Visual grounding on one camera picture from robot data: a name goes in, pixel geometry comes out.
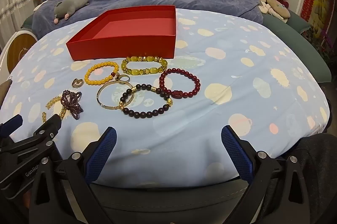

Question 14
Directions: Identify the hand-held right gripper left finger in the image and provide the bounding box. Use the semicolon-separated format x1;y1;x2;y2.
29;126;118;224

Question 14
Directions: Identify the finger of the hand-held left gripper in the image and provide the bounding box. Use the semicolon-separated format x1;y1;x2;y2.
0;114;64;189
0;114;24;147

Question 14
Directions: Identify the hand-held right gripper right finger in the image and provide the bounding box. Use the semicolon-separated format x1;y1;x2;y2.
221;125;311;224

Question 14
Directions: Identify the amber crystal bracelet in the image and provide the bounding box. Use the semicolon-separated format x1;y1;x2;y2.
42;95;66;123

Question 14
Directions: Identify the purple bead bracelet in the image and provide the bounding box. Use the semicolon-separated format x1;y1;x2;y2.
60;91;85;120

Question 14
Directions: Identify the thin gold bangle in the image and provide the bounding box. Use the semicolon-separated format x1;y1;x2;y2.
96;81;135;111

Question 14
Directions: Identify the dark brown bead bracelet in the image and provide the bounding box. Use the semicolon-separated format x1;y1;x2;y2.
120;84;174;119

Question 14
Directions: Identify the orange-yellow bead bracelet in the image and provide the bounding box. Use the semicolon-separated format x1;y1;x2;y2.
84;62;120;86

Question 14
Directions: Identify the dark red bead bracelet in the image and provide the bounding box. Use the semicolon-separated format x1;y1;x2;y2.
159;68;201;98

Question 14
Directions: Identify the yellow-green stone bracelet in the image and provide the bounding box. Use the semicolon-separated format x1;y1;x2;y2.
121;56;168;76

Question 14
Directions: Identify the red cardboard box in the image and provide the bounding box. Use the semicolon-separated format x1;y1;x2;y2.
66;5;177;61

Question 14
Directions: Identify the brown cardboard piece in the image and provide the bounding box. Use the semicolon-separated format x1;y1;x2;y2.
0;79;13;109

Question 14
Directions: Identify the light blue planet-print bedsheet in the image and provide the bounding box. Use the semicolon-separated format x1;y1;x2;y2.
0;7;331;188

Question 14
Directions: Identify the white sheer curtain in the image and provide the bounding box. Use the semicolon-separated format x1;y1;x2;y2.
0;0;35;38

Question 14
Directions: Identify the grey plush toy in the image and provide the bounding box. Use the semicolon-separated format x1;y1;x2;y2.
53;0;90;25

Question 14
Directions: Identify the beige flat plush toy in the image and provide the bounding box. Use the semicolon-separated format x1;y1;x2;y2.
265;0;290;23

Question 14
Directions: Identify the small white plush toy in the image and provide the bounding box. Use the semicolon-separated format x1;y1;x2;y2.
257;0;271;14

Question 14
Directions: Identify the green bed frame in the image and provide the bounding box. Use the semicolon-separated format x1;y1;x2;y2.
241;0;332;84

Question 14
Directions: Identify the red wall hanging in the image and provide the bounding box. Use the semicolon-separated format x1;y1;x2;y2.
305;0;337;64

